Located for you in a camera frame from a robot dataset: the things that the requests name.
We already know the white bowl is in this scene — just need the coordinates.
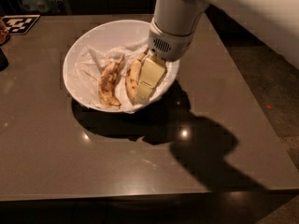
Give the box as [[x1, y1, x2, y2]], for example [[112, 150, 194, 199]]
[[62, 19, 181, 114]]

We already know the black white fiducial marker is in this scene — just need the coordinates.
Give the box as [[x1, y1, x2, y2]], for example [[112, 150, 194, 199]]
[[1, 15, 40, 35]]

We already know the white paper napkin liner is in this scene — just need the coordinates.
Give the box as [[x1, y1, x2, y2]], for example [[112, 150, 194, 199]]
[[64, 39, 179, 113]]

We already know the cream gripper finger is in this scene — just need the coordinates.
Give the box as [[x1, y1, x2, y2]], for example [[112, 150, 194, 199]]
[[135, 55, 166, 105]]

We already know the dark object at left edge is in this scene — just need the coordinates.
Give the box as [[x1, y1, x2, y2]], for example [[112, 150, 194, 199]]
[[0, 49, 8, 71]]

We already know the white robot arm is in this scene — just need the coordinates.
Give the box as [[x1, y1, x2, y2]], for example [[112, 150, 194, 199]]
[[136, 0, 299, 104]]

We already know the yellow banana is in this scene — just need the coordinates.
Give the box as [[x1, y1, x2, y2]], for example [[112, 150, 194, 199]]
[[125, 49, 149, 104]]

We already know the brown spotted left banana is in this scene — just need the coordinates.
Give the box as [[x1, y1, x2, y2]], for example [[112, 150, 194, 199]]
[[98, 56, 124, 108]]

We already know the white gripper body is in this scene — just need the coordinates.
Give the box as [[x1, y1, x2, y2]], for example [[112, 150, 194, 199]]
[[148, 17, 194, 62]]

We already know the brown object at left edge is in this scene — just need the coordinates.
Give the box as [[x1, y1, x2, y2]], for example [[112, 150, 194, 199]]
[[0, 21, 10, 46]]

